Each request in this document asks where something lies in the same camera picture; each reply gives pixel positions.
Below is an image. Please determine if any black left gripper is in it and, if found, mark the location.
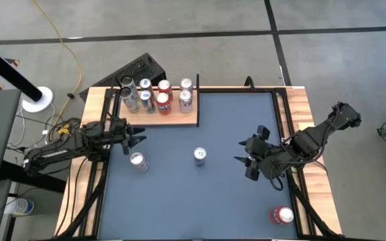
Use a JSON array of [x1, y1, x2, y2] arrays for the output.
[[103, 117, 147, 155]]

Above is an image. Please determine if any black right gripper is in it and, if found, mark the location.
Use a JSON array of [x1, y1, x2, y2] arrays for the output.
[[233, 125, 279, 181]]

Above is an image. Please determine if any white Celsius energy drink can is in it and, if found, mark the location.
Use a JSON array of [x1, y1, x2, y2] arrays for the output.
[[119, 87, 140, 114]]

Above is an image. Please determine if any blue silver Red Bull can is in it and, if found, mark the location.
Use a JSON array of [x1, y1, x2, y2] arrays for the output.
[[139, 90, 156, 114], [193, 147, 208, 167], [139, 78, 155, 98]]

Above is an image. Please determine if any red Fanta soda can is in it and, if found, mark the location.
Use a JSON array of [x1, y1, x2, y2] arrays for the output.
[[155, 92, 173, 116], [157, 79, 174, 101], [268, 206, 295, 225]]

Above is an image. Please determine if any clear glass can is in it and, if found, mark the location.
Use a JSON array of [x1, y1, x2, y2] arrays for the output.
[[119, 75, 139, 96]]

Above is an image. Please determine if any silver Diet Coke can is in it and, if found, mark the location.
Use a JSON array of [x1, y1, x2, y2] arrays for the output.
[[179, 78, 194, 98], [129, 152, 150, 173], [178, 89, 194, 114]]

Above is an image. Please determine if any wooden tray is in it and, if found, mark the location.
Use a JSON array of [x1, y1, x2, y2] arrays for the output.
[[115, 74, 201, 128]]

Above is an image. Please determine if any white round stand base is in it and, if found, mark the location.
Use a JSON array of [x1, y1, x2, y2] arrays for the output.
[[21, 86, 54, 114]]

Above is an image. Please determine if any black desk leg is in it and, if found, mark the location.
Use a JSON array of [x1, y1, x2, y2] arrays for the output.
[[0, 159, 67, 194]]

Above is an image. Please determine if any white bottle blue label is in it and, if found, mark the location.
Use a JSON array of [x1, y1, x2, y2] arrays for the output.
[[3, 196, 35, 217]]

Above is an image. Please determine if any black pole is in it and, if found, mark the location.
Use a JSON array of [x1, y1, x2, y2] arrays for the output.
[[0, 38, 44, 103]]

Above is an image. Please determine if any yellow power cable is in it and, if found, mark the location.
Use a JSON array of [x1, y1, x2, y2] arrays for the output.
[[31, 0, 82, 135]]

